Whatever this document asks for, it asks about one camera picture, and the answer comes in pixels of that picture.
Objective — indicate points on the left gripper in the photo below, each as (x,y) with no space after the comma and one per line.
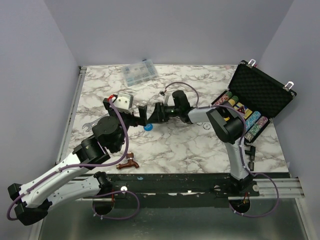
(137,121)

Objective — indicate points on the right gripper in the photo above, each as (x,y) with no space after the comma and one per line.
(159,114)

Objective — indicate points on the blue small blind button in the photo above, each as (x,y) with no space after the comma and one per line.
(148,127)

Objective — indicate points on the blue playing card deck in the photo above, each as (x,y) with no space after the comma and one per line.
(248,111)

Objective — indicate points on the red triangular dealer button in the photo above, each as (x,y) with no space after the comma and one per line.
(241,110)

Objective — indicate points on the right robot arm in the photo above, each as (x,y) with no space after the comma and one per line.
(227,124)

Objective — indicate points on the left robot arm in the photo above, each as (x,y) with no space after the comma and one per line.
(107,146)

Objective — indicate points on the brown faucet tap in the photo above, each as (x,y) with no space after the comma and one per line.
(130,157)

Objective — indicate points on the clear plastic organizer box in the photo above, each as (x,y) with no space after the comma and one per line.
(137,73)

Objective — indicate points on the white poker chip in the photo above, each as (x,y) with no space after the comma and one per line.
(207,126)

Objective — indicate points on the silver wrench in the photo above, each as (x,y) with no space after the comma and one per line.
(89,125)

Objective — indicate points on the black pipe fitting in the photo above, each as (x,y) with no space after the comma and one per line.
(251,153)

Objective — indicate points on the black poker chip case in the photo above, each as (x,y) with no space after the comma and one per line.
(258,92)

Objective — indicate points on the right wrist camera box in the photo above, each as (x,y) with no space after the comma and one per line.
(166,96)

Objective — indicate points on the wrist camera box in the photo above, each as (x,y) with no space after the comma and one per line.
(122,101)
(166,96)

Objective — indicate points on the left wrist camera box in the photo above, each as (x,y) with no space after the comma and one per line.
(122,101)

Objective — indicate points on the aluminium frame rail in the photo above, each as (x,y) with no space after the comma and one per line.
(62,152)

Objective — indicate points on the black mounting rail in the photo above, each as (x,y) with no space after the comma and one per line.
(177,190)

